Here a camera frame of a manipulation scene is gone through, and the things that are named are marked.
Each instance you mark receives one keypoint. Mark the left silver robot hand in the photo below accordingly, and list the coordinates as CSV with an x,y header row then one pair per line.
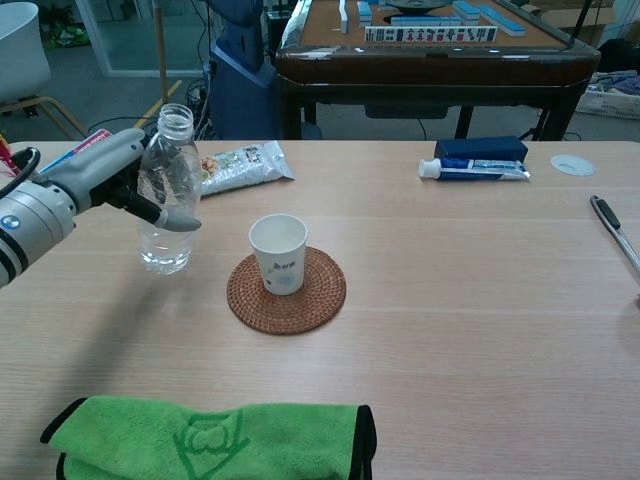
x,y
100,165

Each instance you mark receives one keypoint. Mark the transparent plastic bottle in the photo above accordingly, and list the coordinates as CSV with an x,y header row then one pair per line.
x,y
165,250

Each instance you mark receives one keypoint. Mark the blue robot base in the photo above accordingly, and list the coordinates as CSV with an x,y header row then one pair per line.
x,y
240,100

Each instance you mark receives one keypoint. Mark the white paper cup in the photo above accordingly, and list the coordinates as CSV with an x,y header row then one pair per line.
x,y
280,265

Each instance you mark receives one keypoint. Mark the blue cling film box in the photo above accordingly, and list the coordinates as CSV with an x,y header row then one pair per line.
x,y
92,141

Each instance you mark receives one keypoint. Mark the wooden pole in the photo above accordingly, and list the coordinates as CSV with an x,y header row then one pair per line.
x,y
161,50

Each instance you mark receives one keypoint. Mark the white chair wooden legs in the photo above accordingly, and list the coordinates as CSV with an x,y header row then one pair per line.
x,y
20,50

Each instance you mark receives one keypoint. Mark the silver nut snack bag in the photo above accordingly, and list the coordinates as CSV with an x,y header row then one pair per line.
x,y
245,165

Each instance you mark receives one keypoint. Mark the round brown woven coaster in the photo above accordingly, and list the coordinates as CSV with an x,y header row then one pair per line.
x,y
322,305

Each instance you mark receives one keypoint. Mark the green folded microfiber cloth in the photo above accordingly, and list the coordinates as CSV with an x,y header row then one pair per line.
x,y
150,435

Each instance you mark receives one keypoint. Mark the white upright mahjong tile row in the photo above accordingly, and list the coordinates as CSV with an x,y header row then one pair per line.
x,y
344,15

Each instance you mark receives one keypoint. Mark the blue mahjong tile stack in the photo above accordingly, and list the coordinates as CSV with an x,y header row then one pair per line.
x,y
365,12

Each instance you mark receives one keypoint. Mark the dark wooden mahjong table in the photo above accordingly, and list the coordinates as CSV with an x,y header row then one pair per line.
x,y
425,70

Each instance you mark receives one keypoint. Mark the face-up mahjong tile row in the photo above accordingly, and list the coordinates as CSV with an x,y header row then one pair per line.
x,y
430,34

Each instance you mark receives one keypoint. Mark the short blue mahjong tile row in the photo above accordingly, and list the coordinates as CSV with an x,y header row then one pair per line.
x,y
425,20

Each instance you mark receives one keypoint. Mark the blue white toothpaste tube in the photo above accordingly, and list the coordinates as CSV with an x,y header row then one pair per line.
x,y
475,170

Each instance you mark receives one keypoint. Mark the dark blue rectangular box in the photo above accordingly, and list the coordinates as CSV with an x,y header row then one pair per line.
x,y
480,147

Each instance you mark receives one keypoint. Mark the long blue mahjong tile row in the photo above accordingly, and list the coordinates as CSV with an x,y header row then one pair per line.
x,y
495,20

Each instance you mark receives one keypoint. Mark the white round table cap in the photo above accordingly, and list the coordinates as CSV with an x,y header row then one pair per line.
x,y
573,165

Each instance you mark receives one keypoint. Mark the cardboard box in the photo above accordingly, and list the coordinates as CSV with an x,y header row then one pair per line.
x,y
565,12

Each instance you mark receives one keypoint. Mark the white plastic basket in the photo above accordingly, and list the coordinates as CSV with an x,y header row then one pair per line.
x,y
610,102

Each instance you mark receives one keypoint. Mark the black bag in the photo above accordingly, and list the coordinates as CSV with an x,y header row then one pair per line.
x,y
620,55

